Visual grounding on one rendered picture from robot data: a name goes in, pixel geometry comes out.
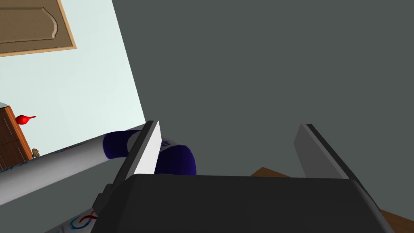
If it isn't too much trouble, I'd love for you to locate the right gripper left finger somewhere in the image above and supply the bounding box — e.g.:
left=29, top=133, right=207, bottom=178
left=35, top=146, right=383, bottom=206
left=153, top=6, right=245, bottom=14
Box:
left=111, top=120, right=162, bottom=186

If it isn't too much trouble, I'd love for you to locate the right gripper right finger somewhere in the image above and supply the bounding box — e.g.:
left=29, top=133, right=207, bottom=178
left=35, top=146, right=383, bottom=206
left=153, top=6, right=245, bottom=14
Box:
left=294, top=123, right=356, bottom=180

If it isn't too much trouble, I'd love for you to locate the blue and white round object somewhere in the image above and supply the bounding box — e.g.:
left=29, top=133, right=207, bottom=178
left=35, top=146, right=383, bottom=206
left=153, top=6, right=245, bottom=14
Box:
left=102, top=129, right=197, bottom=176

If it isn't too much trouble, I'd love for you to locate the red vase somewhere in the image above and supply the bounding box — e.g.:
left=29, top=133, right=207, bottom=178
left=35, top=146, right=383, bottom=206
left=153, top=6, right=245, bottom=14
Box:
left=15, top=114, right=37, bottom=125

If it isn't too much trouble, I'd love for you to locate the brown wooden cabinet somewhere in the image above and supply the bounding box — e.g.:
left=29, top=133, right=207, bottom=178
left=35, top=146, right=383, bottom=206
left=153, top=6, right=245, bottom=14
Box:
left=0, top=105, right=33, bottom=171

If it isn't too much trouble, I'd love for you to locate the brown panelled door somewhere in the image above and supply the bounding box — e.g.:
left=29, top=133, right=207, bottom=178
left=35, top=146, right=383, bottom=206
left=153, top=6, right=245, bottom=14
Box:
left=0, top=0, right=78, bottom=57

